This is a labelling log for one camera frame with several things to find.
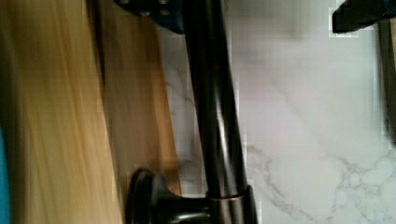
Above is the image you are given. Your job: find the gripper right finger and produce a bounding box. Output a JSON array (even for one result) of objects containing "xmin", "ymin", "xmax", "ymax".
[{"xmin": 332, "ymin": 0, "xmax": 396, "ymax": 34}]

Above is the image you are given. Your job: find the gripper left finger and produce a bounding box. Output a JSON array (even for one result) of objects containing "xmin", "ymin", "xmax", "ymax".
[{"xmin": 113, "ymin": 0, "xmax": 184, "ymax": 35}]

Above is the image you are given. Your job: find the black drawer handle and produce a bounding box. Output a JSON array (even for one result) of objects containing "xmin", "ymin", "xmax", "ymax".
[{"xmin": 125, "ymin": 0, "xmax": 259, "ymax": 224}]

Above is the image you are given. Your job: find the blue plate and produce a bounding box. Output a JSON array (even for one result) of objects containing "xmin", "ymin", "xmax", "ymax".
[{"xmin": 0, "ymin": 131, "xmax": 10, "ymax": 224}]

